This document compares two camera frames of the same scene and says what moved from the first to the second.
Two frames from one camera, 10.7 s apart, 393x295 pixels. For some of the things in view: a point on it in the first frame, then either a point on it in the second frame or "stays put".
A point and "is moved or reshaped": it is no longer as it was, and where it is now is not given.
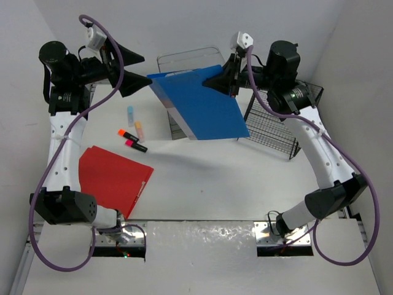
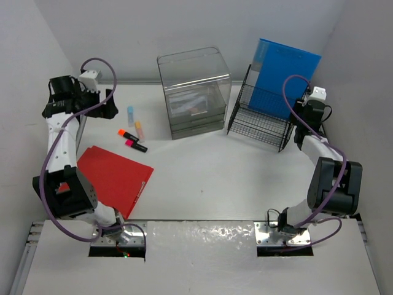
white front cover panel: x=206 y=257 stays put
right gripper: x=226 y=82 → x=299 y=105
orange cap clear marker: x=139 y=128 stays put
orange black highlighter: x=123 y=133 stays put
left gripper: x=131 y=82 → x=106 y=111
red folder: x=116 y=182 stays put
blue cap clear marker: x=130 y=116 stays put
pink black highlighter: x=131 y=143 stays put
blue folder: x=209 y=113 is moved or reshaped
